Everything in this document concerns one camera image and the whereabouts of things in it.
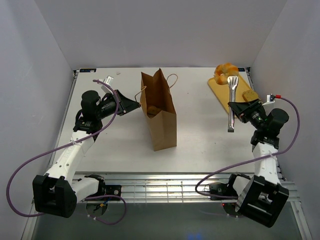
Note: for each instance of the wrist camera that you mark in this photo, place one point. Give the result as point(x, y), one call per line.
point(108, 80)
point(270, 98)

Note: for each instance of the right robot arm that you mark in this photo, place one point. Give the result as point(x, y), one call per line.
point(263, 198)

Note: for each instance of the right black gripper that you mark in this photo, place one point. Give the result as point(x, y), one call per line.
point(244, 109)

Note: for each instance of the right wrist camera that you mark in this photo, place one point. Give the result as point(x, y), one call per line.
point(270, 98)

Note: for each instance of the aluminium frame rail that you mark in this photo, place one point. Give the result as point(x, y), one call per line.
point(138, 188)

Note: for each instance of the yellow tray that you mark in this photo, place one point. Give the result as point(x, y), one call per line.
point(222, 92)

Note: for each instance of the twisted golden bread roll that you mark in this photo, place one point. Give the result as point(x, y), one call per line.
point(223, 71)

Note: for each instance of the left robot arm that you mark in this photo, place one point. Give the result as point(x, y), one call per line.
point(55, 193)

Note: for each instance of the left corner label sticker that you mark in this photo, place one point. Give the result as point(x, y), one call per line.
point(87, 70)

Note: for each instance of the herb bread slice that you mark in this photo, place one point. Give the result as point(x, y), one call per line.
point(249, 95)

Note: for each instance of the brown paper bag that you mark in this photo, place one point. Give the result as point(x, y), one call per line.
point(156, 91)

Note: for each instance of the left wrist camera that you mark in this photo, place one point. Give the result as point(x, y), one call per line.
point(108, 80)

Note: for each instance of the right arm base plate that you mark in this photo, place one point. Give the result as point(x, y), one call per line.
point(222, 191)

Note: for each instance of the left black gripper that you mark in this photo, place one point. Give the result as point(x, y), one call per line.
point(125, 105)

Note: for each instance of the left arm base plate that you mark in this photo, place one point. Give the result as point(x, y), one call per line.
point(114, 190)

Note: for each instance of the small brown round bun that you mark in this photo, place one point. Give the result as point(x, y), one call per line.
point(152, 110)

